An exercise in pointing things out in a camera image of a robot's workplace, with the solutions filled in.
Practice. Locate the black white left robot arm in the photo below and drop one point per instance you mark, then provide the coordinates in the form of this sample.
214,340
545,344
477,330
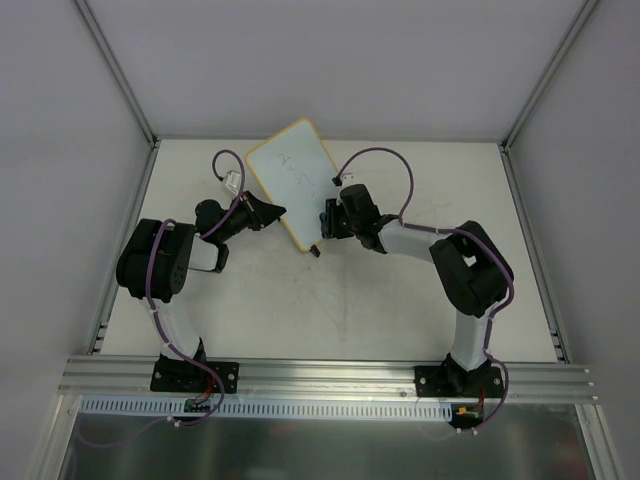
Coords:
153,268

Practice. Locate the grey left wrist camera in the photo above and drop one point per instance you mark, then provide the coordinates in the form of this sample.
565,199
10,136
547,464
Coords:
233,182

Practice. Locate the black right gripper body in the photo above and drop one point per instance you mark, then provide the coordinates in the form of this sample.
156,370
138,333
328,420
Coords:
333,220

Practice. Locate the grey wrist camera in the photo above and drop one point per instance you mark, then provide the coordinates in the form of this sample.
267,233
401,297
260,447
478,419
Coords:
344,180
233,182

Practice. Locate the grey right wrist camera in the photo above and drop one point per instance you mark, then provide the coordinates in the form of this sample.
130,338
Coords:
344,180

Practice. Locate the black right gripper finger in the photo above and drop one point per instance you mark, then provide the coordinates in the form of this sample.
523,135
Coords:
335,231
332,209

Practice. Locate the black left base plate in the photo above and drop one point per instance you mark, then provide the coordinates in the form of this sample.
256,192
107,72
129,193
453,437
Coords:
179,376

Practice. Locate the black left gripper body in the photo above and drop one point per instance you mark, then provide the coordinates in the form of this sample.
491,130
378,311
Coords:
251,210

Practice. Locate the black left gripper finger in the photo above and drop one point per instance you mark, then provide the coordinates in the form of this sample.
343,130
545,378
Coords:
260,221
263,210

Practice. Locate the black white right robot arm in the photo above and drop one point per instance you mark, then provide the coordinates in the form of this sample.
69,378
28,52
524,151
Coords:
475,276

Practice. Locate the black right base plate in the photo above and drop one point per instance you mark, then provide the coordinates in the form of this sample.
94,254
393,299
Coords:
448,382

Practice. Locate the blue black whiteboard eraser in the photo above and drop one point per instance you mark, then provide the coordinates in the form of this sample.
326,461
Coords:
325,226

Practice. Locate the aluminium mounting rail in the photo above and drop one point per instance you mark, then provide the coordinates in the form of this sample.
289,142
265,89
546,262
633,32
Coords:
326,380

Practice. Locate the white slotted cable duct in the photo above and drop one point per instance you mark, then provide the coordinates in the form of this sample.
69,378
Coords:
235,407

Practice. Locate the yellow framed whiteboard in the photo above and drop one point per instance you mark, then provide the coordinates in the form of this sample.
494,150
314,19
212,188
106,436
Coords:
295,171

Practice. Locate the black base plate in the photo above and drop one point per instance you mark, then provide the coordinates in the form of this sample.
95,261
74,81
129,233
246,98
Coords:
179,376
448,382

